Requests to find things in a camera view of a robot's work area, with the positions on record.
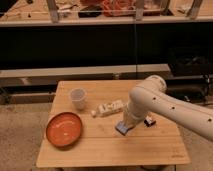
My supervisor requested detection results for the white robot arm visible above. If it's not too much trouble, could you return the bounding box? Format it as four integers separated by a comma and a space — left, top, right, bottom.
124, 75, 213, 141

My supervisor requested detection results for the white ceramic cup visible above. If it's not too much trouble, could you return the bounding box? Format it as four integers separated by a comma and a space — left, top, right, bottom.
69, 88, 86, 110

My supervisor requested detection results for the blue sponge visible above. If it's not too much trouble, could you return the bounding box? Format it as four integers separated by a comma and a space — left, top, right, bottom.
115, 121, 129, 135

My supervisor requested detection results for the black red white box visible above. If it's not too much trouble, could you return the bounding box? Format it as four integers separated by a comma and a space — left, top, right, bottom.
144, 116, 156, 127

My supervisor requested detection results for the wooden table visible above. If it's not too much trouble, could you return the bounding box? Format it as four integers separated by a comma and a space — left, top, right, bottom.
36, 80, 190, 168

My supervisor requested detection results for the orange bowl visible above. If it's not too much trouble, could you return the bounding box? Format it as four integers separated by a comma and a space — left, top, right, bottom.
46, 112, 83, 147

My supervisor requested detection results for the red cloth on shelf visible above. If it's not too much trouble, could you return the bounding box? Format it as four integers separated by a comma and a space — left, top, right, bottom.
101, 0, 135, 17

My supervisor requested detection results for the grey metal rail bench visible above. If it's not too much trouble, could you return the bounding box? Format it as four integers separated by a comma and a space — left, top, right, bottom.
0, 64, 171, 105

